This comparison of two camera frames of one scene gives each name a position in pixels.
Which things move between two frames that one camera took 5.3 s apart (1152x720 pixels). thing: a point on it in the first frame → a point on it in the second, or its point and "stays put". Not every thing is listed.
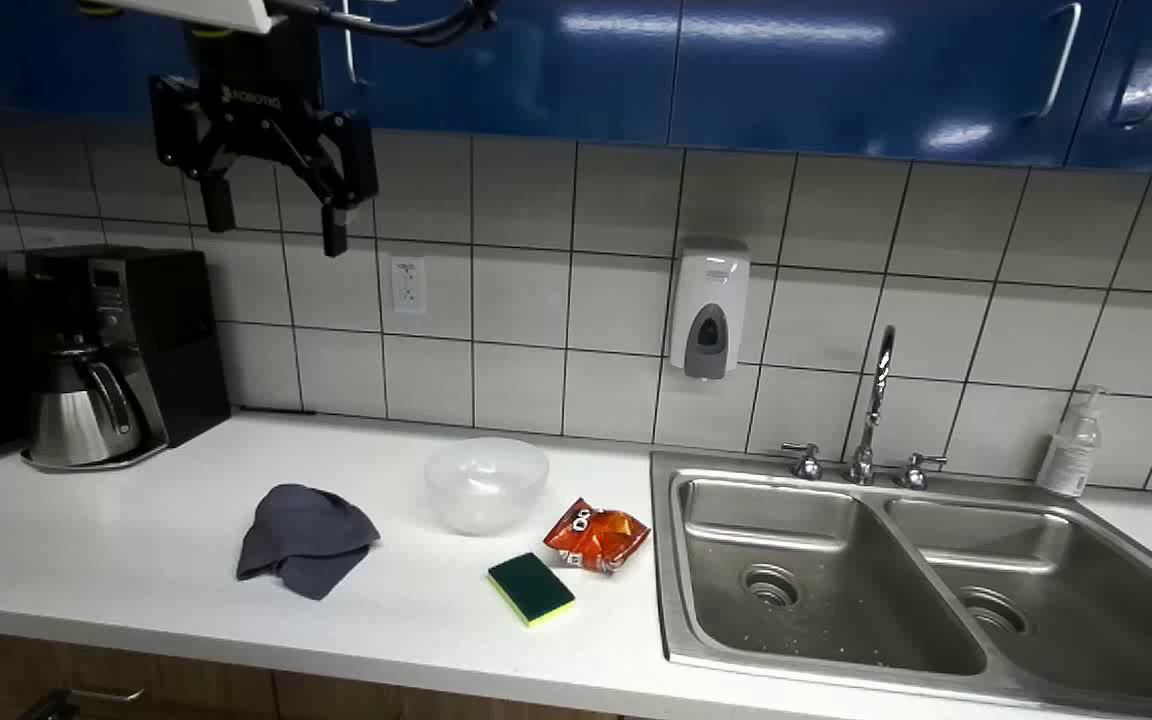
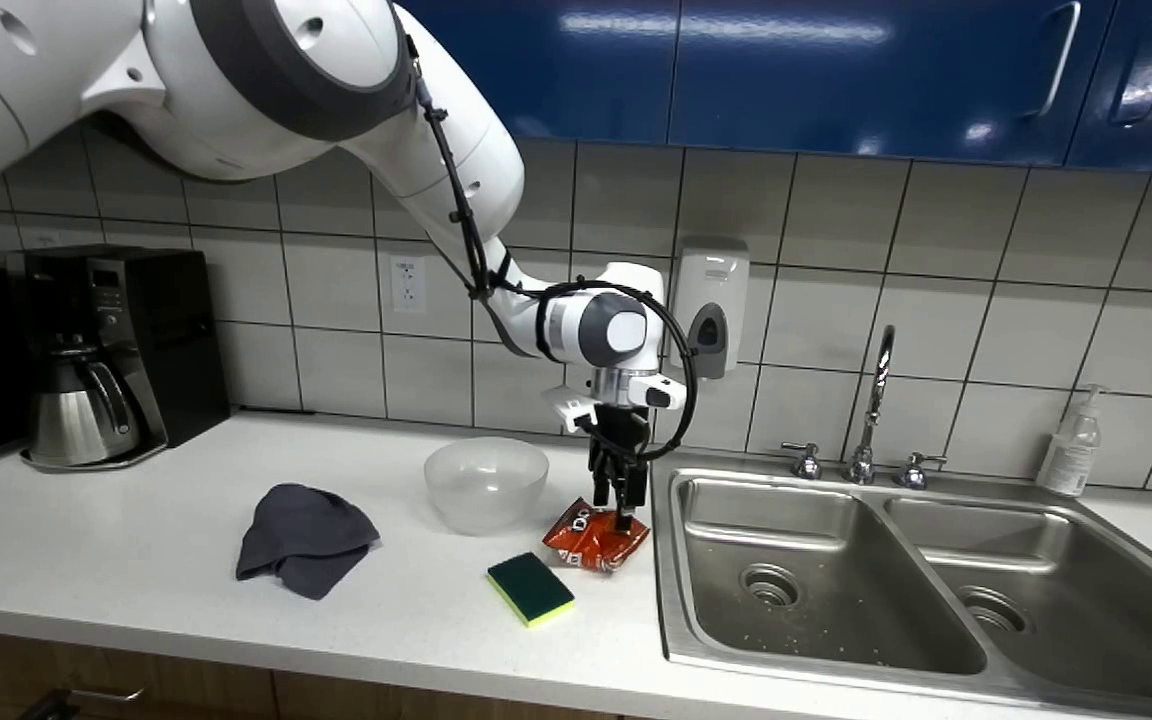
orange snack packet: [598, 539] stays put
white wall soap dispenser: [708, 307] stays put
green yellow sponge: [535, 584] stays put
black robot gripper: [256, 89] → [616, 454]
